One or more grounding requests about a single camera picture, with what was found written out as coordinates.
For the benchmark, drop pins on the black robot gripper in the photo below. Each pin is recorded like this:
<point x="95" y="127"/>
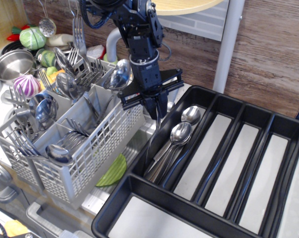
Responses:
<point x="150" y="86"/>

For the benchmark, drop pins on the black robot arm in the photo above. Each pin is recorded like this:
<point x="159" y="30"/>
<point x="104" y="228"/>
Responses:
<point x="143" y="35"/>

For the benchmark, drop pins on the upper steel spoon in tray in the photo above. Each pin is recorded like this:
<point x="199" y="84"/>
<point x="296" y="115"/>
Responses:
<point x="191" y="115"/>

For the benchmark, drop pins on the steel spoon in tray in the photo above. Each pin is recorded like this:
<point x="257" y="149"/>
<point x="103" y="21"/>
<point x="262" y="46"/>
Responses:
<point x="191" y="115"/>
<point x="180" y="135"/>

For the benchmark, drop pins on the lower steel spoon in tray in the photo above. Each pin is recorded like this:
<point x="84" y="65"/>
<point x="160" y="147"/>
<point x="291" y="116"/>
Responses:
<point x="180" y="135"/>

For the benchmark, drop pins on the large steel spoon upright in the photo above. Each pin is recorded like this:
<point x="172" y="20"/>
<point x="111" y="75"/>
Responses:
<point x="115" y="81"/>

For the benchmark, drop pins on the grey plastic cutlery basket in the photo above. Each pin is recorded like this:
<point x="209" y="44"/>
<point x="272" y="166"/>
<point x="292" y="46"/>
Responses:
<point x="71" y="184"/>

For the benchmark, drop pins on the steel spoon left compartment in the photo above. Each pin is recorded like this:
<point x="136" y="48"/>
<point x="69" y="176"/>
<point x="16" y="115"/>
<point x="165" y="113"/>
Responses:
<point x="46" y="113"/>

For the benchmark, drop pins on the steel spoon front of basket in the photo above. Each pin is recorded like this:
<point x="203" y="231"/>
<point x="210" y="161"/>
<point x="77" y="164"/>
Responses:
<point x="59" y="155"/>

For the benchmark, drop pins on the black cutlery tray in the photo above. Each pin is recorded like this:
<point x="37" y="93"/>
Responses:
<point x="237" y="177"/>

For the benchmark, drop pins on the silver kitchen faucet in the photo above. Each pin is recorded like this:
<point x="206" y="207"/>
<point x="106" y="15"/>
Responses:
<point x="111" y="57"/>

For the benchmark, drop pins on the green toy leaf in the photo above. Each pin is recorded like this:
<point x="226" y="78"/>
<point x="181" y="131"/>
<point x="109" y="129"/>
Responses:
<point x="114" y="173"/>

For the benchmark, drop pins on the wooden round shelf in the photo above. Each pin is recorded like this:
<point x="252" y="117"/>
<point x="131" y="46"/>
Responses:
<point x="181" y="7"/>

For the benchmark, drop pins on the tall steel fork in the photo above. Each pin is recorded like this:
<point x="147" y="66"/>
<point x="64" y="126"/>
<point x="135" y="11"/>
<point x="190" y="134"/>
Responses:
<point x="79" y="41"/>

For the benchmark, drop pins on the green toy squash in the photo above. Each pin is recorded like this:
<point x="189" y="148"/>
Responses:
<point x="48" y="58"/>

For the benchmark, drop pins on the purple white toy onion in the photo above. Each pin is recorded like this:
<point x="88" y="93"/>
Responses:
<point x="27" y="84"/>

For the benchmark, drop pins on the hanging steel skimmer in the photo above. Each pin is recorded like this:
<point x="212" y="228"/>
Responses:
<point x="46" y="25"/>

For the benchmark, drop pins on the green toy cabbage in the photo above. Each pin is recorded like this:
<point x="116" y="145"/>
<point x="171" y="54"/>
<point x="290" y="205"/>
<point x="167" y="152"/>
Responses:
<point x="32" y="38"/>

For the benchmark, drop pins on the steel fork front left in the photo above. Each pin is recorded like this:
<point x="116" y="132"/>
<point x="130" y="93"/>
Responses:
<point x="25" y="146"/>

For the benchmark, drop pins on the stainless steel pot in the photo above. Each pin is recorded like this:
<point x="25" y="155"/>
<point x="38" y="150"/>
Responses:
<point x="14" y="64"/>

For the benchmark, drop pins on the yellow toy at bottom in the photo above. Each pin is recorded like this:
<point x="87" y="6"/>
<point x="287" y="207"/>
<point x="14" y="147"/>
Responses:
<point x="15" y="228"/>

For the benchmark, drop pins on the grey metal post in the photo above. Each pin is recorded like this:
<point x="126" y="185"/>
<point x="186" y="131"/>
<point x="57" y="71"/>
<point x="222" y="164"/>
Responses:
<point x="233" y="19"/>

